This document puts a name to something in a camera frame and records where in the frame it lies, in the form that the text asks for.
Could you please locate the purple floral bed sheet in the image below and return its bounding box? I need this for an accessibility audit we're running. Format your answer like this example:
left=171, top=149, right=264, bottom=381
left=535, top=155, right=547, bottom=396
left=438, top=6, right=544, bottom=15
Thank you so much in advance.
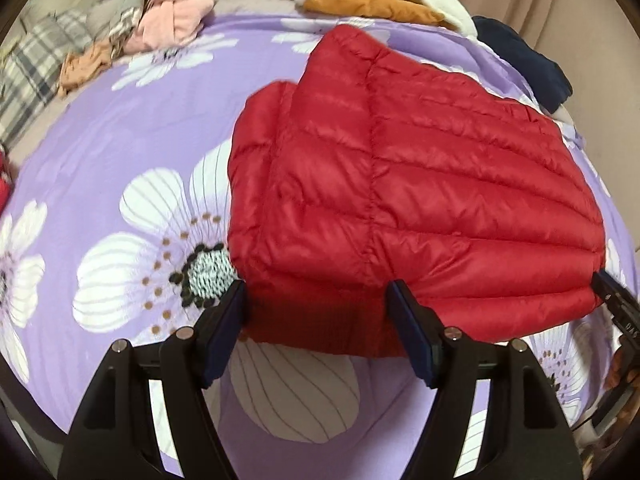
left=1, top=15, right=639, bottom=479

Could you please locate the folded red puffer jacket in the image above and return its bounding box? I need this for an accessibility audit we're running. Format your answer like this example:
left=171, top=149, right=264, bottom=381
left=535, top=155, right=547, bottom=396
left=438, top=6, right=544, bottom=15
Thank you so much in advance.
left=0, top=145, right=14, bottom=212

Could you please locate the tan small garment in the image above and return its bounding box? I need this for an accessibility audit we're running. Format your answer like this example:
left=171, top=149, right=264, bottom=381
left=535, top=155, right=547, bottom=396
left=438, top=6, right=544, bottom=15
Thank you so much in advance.
left=58, top=40, right=112, bottom=96

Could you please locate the grey striped garment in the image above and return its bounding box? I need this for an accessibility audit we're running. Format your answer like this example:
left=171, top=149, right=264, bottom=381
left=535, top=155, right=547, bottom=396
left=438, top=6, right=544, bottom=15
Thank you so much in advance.
left=87, top=0, right=146, bottom=58

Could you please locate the pink folded garment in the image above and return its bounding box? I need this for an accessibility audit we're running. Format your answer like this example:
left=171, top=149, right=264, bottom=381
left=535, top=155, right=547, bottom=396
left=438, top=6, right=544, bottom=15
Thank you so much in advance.
left=122, top=0, right=215, bottom=55

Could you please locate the plaid grey pillow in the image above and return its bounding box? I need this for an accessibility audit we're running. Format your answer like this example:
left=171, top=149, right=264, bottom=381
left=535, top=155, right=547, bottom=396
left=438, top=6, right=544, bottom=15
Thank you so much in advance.
left=1, top=9, right=93, bottom=150

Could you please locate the orange folded garment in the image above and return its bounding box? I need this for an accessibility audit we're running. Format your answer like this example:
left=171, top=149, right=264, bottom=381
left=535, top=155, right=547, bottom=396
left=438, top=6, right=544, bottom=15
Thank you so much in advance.
left=303, top=0, right=454, bottom=30

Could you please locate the red puffer jacket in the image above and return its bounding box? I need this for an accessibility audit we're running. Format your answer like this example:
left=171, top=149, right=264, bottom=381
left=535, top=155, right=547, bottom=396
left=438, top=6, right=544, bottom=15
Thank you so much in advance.
left=228, top=25, right=605, bottom=358
left=0, top=145, right=14, bottom=212

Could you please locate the navy blue fleece garment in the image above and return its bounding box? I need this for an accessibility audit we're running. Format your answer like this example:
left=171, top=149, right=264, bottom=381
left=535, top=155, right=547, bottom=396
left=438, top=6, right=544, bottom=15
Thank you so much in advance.
left=472, top=15, right=573, bottom=113

